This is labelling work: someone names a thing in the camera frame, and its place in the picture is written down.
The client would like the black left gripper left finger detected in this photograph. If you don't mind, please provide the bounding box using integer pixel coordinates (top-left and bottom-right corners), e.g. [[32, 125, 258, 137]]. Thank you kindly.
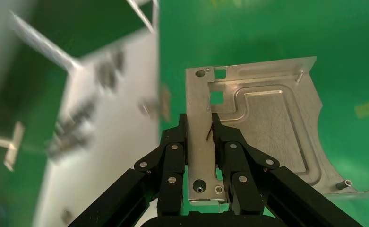
[[68, 113, 189, 227]]

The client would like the white metal T bracket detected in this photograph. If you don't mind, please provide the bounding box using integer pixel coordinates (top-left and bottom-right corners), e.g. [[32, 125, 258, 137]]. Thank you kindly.
[[0, 121, 26, 172]]

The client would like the silver sheet metal bracket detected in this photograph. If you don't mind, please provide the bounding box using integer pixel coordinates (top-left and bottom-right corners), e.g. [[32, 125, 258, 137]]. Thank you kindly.
[[185, 56, 369, 206]]

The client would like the short white slotted strut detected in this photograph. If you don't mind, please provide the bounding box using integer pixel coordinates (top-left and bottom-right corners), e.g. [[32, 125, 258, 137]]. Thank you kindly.
[[126, 0, 160, 35]]

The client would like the white slotted diagonal strut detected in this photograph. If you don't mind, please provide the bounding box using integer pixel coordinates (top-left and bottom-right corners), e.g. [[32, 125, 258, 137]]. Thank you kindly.
[[9, 11, 82, 71]]

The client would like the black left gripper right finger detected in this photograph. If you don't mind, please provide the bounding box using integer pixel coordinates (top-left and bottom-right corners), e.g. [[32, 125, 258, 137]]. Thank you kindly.
[[212, 112, 363, 227]]

